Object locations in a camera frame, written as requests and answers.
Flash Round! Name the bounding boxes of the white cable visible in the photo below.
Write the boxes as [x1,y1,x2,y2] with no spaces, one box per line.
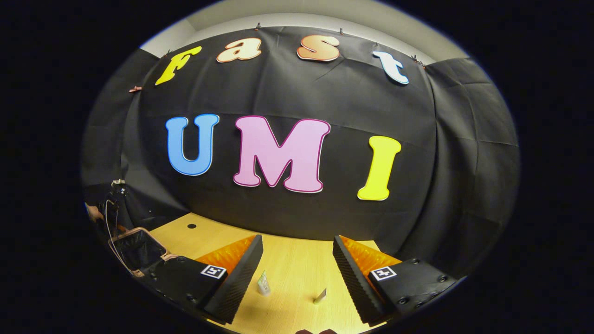
[105,199,140,275]

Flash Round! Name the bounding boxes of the black backdrop cloth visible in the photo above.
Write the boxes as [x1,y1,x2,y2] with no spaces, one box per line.
[81,26,520,279]

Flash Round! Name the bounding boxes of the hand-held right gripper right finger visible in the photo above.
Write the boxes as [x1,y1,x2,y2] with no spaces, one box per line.
[331,235,467,325]

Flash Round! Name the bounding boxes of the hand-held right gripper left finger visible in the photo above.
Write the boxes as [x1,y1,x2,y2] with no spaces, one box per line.
[137,234,264,325]

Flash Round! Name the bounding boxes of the pink suitcase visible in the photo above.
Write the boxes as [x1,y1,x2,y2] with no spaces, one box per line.
[108,226,179,278]

